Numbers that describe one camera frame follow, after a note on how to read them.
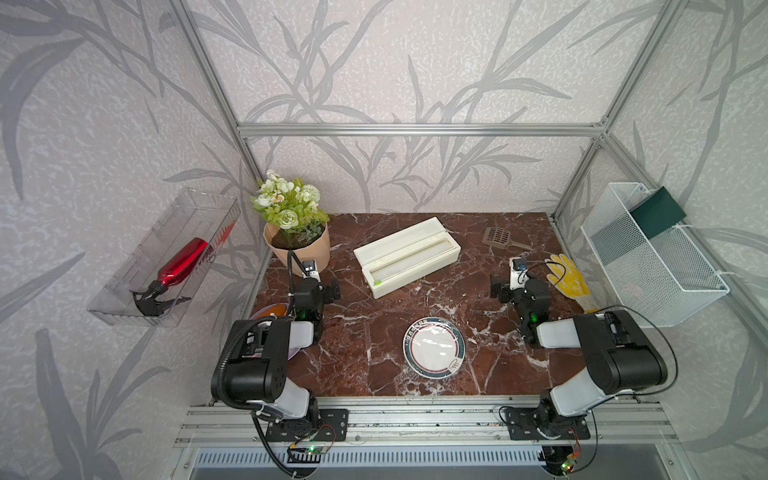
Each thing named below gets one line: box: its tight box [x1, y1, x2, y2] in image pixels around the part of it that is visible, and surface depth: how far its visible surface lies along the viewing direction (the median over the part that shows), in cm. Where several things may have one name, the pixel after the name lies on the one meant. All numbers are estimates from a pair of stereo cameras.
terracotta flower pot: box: [263, 221, 331, 277], surface depth 97 cm
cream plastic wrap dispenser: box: [353, 216, 462, 299], surface depth 103 cm
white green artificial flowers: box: [252, 169, 330, 245], surface depth 86 cm
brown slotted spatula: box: [482, 227, 534, 251], surface depth 114 cm
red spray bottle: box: [130, 237, 208, 317], surface depth 63 cm
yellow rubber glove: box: [544, 253, 591, 299], surface depth 104 cm
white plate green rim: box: [402, 316, 466, 380], surface depth 87 cm
